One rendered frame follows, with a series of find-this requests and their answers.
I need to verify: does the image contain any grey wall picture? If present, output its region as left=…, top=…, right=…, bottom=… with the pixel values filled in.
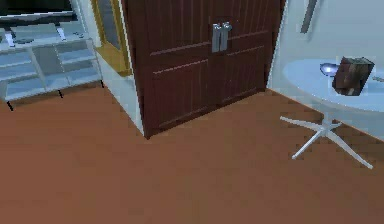
left=299, top=0, right=319, bottom=34

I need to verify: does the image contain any white round table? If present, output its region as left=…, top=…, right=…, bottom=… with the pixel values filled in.
left=279, top=58, right=384, bottom=170

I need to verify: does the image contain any silver door handle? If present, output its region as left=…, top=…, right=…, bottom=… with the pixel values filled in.
left=211, top=23, right=222, bottom=54
left=219, top=21, right=233, bottom=52

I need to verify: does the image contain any dark brown wooden box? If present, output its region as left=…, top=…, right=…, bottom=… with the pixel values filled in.
left=331, top=56, right=376, bottom=97

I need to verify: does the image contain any dark brown double door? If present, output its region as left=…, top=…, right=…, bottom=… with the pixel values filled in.
left=121, top=0, right=287, bottom=140

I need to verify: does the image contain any black television set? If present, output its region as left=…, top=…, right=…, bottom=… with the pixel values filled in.
left=0, top=0, right=78, bottom=48

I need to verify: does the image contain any shiny blue round object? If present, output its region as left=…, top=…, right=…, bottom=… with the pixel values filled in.
left=319, top=62, right=340, bottom=77

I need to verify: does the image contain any yellow framed doorway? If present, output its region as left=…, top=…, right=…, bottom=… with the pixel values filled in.
left=90, top=0, right=133, bottom=78

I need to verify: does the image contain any white shelf unit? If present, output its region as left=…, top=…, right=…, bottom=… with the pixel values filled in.
left=0, top=21, right=105, bottom=112

